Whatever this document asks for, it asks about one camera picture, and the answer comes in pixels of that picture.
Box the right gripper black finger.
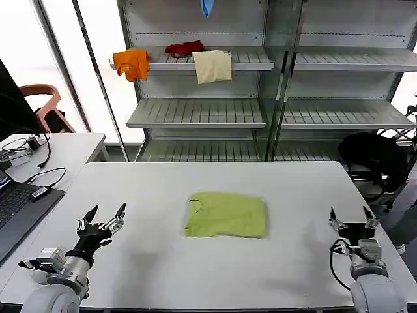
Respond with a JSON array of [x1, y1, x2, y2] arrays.
[[328, 206, 347, 231], [363, 205, 379, 230]]

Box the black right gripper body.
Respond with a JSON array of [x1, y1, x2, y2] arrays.
[[338, 222, 376, 245]]

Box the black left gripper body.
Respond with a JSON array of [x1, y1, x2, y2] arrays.
[[66, 222, 114, 261]]

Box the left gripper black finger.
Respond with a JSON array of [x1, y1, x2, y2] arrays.
[[76, 205, 100, 231], [103, 202, 127, 235]]

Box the green t-shirt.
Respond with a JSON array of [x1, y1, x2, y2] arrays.
[[183, 191, 270, 241]]

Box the grey usb dongle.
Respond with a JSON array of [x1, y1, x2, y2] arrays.
[[31, 186, 53, 200]]

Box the black office chair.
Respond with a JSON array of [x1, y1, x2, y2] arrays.
[[337, 132, 410, 213]]

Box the black laptop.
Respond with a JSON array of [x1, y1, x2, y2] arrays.
[[0, 169, 66, 263]]

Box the white side desk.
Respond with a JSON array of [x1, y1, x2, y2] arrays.
[[0, 132, 108, 196]]

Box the black metal stand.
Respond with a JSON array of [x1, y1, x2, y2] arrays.
[[376, 94, 417, 146]]

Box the empty grey shelf rack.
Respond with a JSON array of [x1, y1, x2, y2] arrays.
[[266, 0, 417, 163]]

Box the brown wooden chair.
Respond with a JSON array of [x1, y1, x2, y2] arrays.
[[19, 83, 77, 134]]

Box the grey shelf rack with clothes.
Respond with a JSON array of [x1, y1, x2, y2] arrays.
[[108, 0, 287, 163]]

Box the black monitor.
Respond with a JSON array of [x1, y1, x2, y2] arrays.
[[0, 58, 40, 138]]

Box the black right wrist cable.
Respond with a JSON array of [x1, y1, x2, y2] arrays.
[[329, 238, 356, 291]]

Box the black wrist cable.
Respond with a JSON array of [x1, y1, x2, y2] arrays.
[[18, 260, 42, 272], [329, 238, 356, 291]]

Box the black dongle cable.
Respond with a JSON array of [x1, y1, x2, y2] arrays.
[[27, 166, 68, 190]]

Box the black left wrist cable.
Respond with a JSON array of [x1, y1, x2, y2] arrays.
[[18, 260, 42, 272]]

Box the black adapter cable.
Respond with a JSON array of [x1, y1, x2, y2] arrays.
[[36, 130, 53, 170]]

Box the tangled black desk cables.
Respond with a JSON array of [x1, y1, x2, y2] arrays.
[[0, 138, 35, 164]]

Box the dark window frame post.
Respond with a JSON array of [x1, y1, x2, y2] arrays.
[[71, 0, 130, 163], [32, 0, 92, 133]]

